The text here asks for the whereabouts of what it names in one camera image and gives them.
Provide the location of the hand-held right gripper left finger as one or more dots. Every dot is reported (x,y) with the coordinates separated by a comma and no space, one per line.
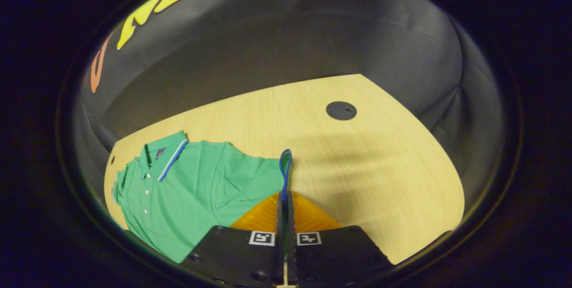
(237,252)

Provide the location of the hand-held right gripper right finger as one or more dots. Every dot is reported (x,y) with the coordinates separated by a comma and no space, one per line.
(335,252)

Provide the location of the green T-shirt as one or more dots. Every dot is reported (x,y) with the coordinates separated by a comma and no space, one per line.
(196,189)

